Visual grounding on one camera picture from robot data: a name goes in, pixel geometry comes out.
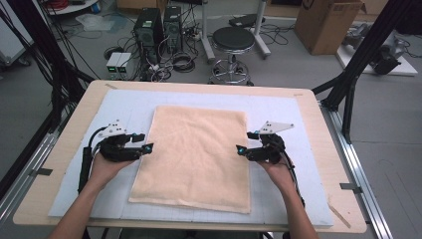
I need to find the person's right hand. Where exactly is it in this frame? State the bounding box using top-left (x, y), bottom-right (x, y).
top-left (258, 158), bottom-right (297, 196)

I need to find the person's left hand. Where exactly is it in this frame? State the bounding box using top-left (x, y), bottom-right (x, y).
top-left (89, 152), bottom-right (136, 189)

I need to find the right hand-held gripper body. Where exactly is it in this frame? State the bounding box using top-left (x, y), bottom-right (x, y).
top-left (248, 120), bottom-right (296, 165)

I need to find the cream towel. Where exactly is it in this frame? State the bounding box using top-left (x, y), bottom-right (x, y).
top-left (128, 105), bottom-right (252, 215)

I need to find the slim black computer tower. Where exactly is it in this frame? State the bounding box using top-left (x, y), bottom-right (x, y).
top-left (163, 5), bottom-right (184, 54)

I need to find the black metal frame post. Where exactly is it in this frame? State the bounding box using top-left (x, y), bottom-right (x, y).
top-left (312, 0), bottom-right (412, 144)

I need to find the tangle of cables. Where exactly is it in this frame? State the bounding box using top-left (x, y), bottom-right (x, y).
top-left (142, 61), bottom-right (174, 83)

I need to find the black round stool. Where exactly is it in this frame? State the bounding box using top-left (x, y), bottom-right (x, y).
top-left (208, 26), bottom-right (257, 87)

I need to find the white stand leg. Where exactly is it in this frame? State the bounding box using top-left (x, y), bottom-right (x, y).
top-left (200, 0), bottom-right (217, 64)
top-left (253, 0), bottom-right (272, 60)

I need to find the black flat case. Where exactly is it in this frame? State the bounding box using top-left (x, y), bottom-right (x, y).
top-left (228, 13), bottom-right (267, 29)

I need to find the round white table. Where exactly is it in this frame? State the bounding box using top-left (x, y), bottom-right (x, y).
top-left (44, 0), bottom-right (101, 16)

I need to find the white board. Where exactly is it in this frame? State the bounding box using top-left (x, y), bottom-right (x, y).
top-left (335, 43), bottom-right (419, 77)

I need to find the white power supply unit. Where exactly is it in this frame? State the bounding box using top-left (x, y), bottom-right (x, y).
top-left (105, 52), bottom-right (123, 76)
top-left (116, 52), bottom-right (133, 76)

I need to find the coil of black cable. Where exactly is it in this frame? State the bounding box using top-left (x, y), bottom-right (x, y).
top-left (172, 53), bottom-right (197, 74)

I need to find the large black computer tower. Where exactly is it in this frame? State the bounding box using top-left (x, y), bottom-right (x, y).
top-left (133, 8), bottom-right (164, 64)

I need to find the white foam grid mat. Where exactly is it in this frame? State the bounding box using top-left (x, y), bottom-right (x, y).
top-left (48, 89), bottom-right (334, 228)

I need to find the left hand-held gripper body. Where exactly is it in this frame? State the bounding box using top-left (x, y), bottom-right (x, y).
top-left (97, 119), bottom-right (146, 163)

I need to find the clear plastic bag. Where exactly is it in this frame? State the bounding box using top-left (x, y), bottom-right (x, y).
top-left (75, 13), bottom-right (115, 33)

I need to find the aluminium rail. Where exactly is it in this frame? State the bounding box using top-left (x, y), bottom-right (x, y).
top-left (0, 109), bottom-right (68, 223)
top-left (319, 101), bottom-right (394, 239)

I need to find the thin wooden stick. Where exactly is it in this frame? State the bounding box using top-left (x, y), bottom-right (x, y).
top-left (327, 202), bottom-right (352, 229)

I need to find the black machine part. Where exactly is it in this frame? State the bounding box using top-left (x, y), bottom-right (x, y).
top-left (369, 46), bottom-right (402, 76)

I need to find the small black cable coil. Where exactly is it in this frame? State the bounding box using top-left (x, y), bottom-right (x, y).
top-left (104, 46), bottom-right (124, 61)

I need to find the grey metal clip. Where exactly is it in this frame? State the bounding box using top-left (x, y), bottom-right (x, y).
top-left (28, 167), bottom-right (54, 177)
top-left (339, 182), bottom-right (363, 194)

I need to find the brown cardboard box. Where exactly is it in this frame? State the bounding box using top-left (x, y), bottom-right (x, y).
top-left (294, 0), bottom-right (366, 56)

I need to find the black frame post with cables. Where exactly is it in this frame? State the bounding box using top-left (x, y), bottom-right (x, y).
top-left (0, 0), bottom-right (98, 133)

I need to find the white cabinet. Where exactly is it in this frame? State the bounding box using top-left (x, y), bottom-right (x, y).
top-left (0, 0), bottom-right (34, 66)

